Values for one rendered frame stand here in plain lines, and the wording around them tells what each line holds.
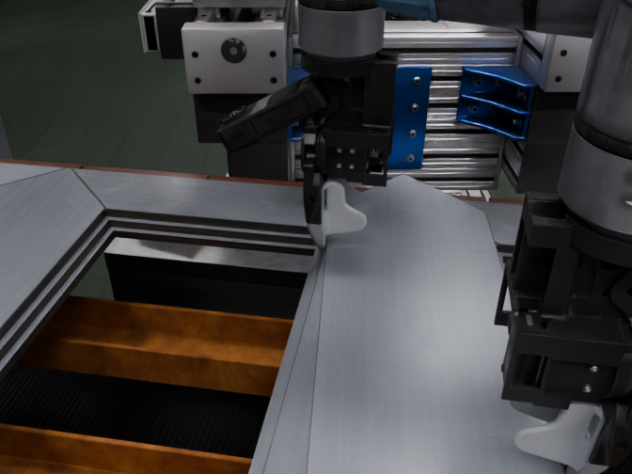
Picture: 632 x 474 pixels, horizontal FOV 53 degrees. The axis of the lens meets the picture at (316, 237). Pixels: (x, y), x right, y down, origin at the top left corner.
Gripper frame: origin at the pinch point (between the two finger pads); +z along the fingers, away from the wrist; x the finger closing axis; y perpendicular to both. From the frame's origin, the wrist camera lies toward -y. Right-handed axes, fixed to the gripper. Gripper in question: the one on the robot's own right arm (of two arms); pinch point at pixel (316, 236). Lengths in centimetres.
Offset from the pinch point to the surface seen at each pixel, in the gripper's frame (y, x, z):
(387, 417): 9.3, -22.6, 0.7
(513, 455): 18.4, -24.6, 0.6
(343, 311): 4.4, -10.9, 0.7
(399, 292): 9.3, -7.2, 0.7
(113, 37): -195, 346, 86
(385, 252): 7.4, -0.7, 0.6
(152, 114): -119, 224, 86
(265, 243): -6.0, 1.9, 2.7
